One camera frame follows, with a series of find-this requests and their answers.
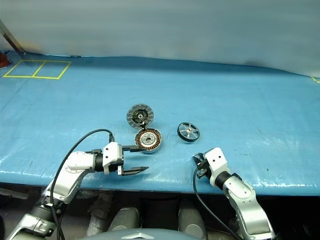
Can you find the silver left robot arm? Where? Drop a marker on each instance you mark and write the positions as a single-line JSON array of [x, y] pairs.
[[72, 162]]

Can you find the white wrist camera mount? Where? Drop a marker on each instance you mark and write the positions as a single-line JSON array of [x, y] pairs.
[[112, 152], [216, 160]]

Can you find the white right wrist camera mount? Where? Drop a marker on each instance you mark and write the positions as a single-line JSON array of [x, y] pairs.
[[216, 160]]

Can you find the black silver spoked rotor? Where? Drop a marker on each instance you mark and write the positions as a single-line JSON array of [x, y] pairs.
[[188, 132]]

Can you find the grey round motor rotor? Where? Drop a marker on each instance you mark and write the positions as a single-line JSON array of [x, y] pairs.
[[139, 116]]

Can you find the grey robot torso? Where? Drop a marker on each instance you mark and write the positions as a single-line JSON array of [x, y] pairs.
[[140, 236]]

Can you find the yellow tape double square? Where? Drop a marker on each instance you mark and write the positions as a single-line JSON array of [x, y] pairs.
[[39, 68]]

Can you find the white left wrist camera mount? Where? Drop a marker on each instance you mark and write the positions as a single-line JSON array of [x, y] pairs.
[[112, 152]]

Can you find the round motor housing copper windings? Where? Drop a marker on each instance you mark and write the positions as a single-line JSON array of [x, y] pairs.
[[148, 140]]

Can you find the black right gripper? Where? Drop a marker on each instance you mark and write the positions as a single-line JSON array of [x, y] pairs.
[[203, 167]]

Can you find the red object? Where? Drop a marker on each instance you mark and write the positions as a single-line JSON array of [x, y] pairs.
[[2, 61]]

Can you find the slanted metal bar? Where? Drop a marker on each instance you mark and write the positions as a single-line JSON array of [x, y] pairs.
[[12, 37]]

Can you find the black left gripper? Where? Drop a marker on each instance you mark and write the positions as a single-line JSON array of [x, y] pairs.
[[120, 165]]

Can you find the blue table cloth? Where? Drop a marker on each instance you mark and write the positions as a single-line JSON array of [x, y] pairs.
[[225, 112]]

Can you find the yellow tape corner mark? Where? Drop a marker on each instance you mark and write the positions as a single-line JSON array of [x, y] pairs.
[[315, 80]]

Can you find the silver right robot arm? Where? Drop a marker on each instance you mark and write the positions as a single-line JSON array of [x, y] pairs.
[[246, 200]]

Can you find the dark mottled table post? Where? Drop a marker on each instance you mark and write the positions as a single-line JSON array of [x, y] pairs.
[[98, 210]]

